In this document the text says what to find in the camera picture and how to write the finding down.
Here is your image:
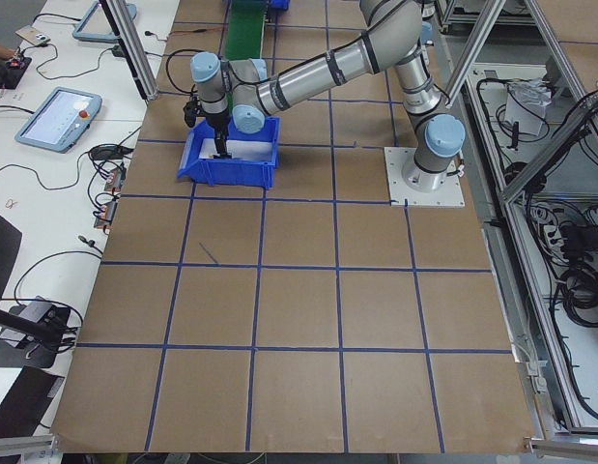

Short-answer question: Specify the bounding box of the black power adapter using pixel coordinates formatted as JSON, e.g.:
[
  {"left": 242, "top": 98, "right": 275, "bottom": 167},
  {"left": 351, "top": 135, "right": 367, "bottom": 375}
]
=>
[{"left": 111, "top": 44, "right": 126, "bottom": 58}]

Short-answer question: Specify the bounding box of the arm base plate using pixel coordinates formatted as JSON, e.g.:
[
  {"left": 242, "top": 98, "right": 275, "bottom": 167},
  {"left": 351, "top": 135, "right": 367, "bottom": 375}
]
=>
[{"left": 384, "top": 147, "right": 465, "bottom": 208}]

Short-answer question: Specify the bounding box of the far teach pendant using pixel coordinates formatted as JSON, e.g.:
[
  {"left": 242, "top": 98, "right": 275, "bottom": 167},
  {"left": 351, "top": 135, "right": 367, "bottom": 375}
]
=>
[{"left": 71, "top": 1, "right": 118, "bottom": 44}]

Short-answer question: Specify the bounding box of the aluminium frame post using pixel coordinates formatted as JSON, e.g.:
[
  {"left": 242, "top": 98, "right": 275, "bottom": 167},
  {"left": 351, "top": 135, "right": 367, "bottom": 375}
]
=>
[{"left": 100, "top": 0, "right": 158, "bottom": 102}]

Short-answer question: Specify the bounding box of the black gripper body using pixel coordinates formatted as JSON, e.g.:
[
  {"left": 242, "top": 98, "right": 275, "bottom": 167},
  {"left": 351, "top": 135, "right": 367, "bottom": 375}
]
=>
[{"left": 201, "top": 96, "right": 230, "bottom": 138}]

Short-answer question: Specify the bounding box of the green conveyor belt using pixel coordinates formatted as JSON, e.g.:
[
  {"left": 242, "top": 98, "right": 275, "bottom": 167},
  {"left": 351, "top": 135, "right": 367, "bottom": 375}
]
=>
[{"left": 224, "top": 0, "right": 270, "bottom": 60}]

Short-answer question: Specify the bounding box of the near teach pendant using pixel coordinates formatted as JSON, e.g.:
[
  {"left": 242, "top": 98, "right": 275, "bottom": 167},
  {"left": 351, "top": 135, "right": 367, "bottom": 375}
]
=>
[{"left": 14, "top": 87, "right": 102, "bottom": 153}]

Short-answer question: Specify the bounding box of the blue destination bin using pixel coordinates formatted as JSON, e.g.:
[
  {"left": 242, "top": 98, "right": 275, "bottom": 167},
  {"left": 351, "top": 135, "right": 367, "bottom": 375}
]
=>
[{"left": 270, "top": 0, "right": 290, "bottom": 11}]

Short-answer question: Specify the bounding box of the white foam in source bin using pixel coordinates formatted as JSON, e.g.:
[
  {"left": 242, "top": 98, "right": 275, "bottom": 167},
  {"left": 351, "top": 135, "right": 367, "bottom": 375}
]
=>
[{"left": 198, "top": 138, "right": 273, "bottom": 161}]

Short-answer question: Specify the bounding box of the blue source bin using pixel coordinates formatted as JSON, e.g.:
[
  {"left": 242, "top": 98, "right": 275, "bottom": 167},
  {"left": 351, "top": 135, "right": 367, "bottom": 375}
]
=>
[{"left": 177, "top": 117, "right": 280, "bottom": 189}]

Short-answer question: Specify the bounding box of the teach pendant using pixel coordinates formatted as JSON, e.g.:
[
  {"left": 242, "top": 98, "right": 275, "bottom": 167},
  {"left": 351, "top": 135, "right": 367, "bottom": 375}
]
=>
[
  {"left": 14, "top": 87, "right": 102, "bottom": 153},
  {"left": 71, "top": 1, "right": 118, "bottom": 44}
]

